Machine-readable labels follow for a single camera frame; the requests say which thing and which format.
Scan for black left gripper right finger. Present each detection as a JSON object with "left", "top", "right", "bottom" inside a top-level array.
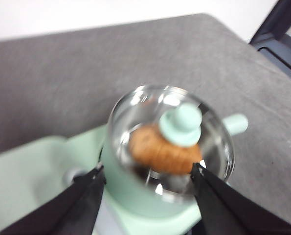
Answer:
[{"left": 191, "top": 162, "right": 291, "bottom": 235}]

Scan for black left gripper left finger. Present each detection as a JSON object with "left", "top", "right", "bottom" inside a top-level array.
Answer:
[{"left": 0, "top": 165, "right": 107, "bottom": 235}]

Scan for brown potato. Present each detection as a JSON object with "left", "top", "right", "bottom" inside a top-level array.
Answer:
[{"left": 129, "top": 124, "right": 202, "bottom": 175}]

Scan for glass lid with green knob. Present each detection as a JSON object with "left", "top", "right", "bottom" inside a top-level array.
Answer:
[{"left": 108, "top": 85, "right": 235, "bottom": 204}]

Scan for green breakfast machine base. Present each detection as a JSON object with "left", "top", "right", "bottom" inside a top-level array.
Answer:
[{"left": 67, "top": 124, "right": 202, "bottom": 235}]

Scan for green hinged griddle cover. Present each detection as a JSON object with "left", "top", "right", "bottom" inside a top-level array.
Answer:
[{"left": 0, "top": 136, "right": 104, "bottom": 231}]

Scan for green steamer pot with handle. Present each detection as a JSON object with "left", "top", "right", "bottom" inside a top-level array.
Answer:
[{"left": 100, "top": 114, "right": 249, "bottom": 218}]

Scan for black metal frame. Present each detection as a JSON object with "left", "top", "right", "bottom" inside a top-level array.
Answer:
[{"left": 249, "top": 0, "right": 291, "bottom": 85}]

